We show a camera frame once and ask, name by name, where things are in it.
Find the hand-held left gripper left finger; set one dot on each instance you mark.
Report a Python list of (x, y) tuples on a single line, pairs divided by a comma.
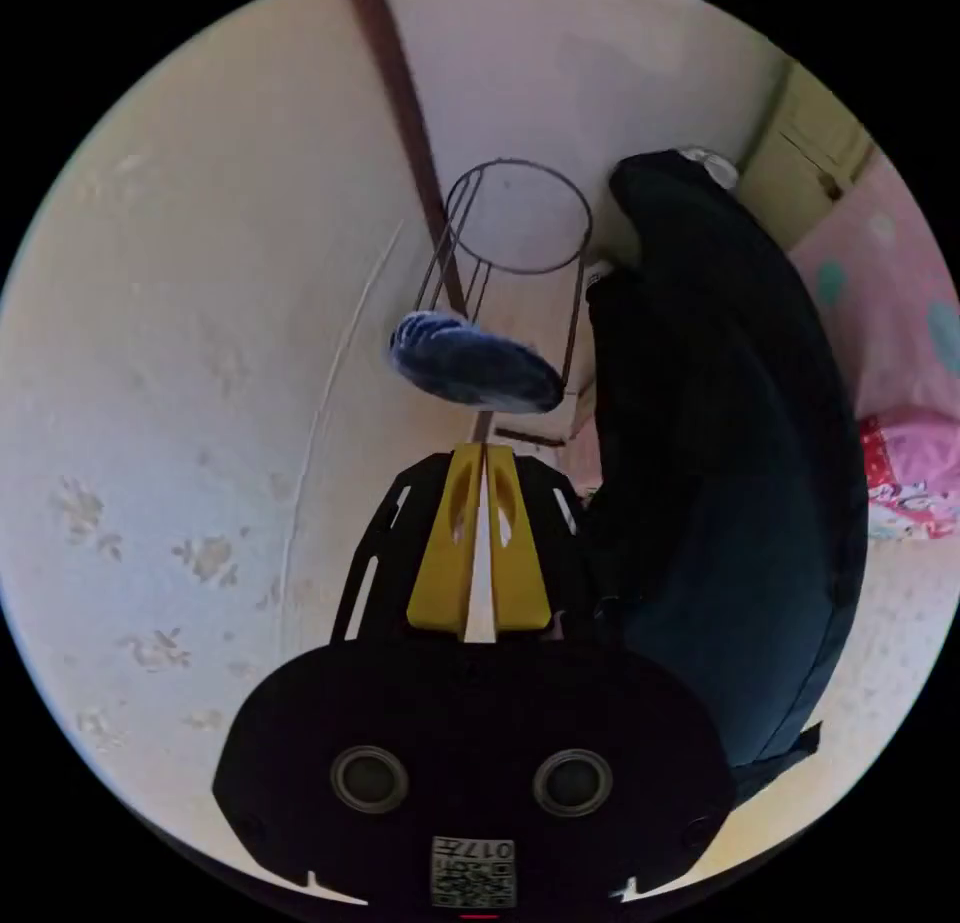
[(442, 563)]

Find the pink patterned pillow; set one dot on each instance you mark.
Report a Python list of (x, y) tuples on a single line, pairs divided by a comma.
[(911, 473)]

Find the cream wooden cupboard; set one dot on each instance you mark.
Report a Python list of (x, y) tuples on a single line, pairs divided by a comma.
[(806, 158)]

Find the pink dotted cloth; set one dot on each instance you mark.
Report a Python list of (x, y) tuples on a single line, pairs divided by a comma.
[(877, 323)]

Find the black pants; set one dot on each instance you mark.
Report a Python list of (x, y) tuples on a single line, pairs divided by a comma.
[(720, 450)]

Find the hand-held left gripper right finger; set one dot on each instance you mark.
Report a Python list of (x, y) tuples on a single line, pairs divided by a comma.
[(517, 570)]

